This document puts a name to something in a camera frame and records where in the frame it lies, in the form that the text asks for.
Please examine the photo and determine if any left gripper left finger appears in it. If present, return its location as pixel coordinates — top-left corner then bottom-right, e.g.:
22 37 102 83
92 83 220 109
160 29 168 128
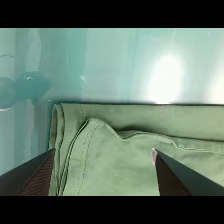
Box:
0 148 56 197

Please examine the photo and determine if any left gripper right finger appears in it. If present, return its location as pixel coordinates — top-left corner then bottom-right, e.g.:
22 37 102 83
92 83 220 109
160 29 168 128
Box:
153 148 224 197

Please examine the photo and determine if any green garment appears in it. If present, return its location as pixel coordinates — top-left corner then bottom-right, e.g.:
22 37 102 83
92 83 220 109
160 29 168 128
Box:
48 102 224 197

